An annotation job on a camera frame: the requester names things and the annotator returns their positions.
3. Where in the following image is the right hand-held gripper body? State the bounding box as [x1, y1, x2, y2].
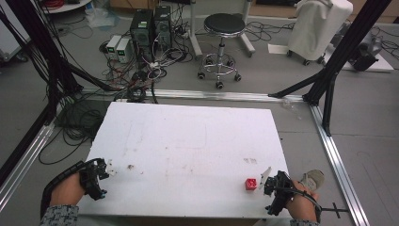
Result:
[263, 169, 298, 218]

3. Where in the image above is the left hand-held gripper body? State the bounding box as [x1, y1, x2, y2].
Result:
[78, 157, 110, 202]

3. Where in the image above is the red cube block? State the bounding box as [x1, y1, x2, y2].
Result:
[245, 177, 259, 192]

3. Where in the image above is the person's right hand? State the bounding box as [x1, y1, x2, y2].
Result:
[285, 179, 320, 223]

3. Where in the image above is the person's left hand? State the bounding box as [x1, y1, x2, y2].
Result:
[49, 172, 88, 207]

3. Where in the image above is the person's beige shoe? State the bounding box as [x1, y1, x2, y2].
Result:
[299, 169, 326, 192]

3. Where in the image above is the white bench power supply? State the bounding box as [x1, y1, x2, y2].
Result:
[105, 34, 122, 61]
[115, 38, 132, 64]

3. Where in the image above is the large black computer tower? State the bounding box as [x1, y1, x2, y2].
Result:
[129, 8, 155, 62]

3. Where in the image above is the slim black computer tower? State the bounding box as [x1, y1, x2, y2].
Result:
[152, 5, 173, 53]

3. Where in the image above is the clear plastic bag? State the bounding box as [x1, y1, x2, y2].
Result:
[85, 7, 120, 29]

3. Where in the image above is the white covered cart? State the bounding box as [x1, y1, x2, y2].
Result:
[286, 0, 355, 66]

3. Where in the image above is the black round stool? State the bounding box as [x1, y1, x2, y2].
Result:
[197, 12, 247, 90]

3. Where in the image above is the grey machine on floor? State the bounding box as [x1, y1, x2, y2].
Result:
[349, 33, 384, 73]

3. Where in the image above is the white flat floor board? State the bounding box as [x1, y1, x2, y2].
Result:
[323, 51, 395, 73]

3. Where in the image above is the round white table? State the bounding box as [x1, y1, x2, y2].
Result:
[41, 0, 93, 14]

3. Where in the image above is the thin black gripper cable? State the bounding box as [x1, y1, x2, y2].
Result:
[283, 185, 324, 223]

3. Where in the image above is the tangle of black floor cables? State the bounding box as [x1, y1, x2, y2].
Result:
[38, 99, 107, 167]

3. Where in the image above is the aluminium side floor rail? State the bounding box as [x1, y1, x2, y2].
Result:
[308, 105, 372, 226]
[0, 121, 57, 213]

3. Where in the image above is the long aluminium floor rail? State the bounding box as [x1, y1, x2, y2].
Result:
[79, 87, 306, 104]

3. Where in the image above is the black frame post with cables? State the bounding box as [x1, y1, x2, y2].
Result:
[3, 0, 123, 126]

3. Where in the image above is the black frame post with braces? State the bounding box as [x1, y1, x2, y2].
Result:
[267, 0, 393, 137]

